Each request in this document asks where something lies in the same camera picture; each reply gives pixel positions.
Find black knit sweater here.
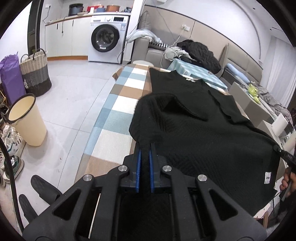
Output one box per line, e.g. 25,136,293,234
129,68,280,215

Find light clothes pile on sofa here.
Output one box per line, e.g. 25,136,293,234
126,29,192,61

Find person's right hand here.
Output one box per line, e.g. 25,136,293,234
280,168,296,197

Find checkered table cloth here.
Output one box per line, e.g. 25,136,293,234
84,66,152,176

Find beige cube side table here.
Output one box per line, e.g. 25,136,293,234
229,82,274,127

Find teal plaid small table cloth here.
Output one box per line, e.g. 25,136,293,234
168,59,228,91

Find white round stool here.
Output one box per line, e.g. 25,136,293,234
132,60,154,67

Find light blue pillow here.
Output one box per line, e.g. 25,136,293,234
226,63,251,84

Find grey sofa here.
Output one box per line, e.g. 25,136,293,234
132,6,190,69

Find black jacket on sofa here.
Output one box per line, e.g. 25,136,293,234
177,40,221,74

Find cream waste bin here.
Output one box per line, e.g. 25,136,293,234
6,93,47,147

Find shoe rack with shoes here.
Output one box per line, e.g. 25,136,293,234
0,87,25,188

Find white washing machine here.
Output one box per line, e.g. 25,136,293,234
88,13,130,64

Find woven laundry basket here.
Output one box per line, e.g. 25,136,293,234
20,48,52,97

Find white kitchen cabinets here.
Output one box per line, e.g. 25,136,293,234
45,17,91,60

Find purple bag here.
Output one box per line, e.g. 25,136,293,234
1,54,26,105

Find orange pot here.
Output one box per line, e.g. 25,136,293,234
106,4,120,12

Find black cooking pot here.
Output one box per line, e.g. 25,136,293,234
68,4,84,16

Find black cable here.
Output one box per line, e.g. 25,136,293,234
0,138,25,232

